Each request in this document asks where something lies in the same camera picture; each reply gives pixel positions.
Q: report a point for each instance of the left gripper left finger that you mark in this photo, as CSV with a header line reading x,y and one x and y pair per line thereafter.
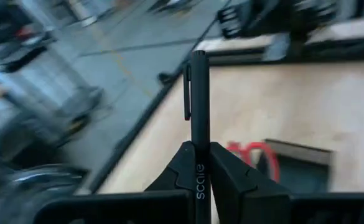
x,y
181,174

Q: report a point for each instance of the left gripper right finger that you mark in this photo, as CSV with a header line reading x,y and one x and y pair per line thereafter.
x,y
228,180

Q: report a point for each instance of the black pen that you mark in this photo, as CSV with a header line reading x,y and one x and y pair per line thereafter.
x,y
200,109

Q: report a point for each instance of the black mesh desk organizer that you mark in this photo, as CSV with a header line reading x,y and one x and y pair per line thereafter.
x,y
303,174

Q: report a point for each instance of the black aluminium table frame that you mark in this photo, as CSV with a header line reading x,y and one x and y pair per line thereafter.
x,y
144,118

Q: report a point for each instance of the black corner bracket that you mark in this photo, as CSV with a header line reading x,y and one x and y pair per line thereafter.
x,y
165,78

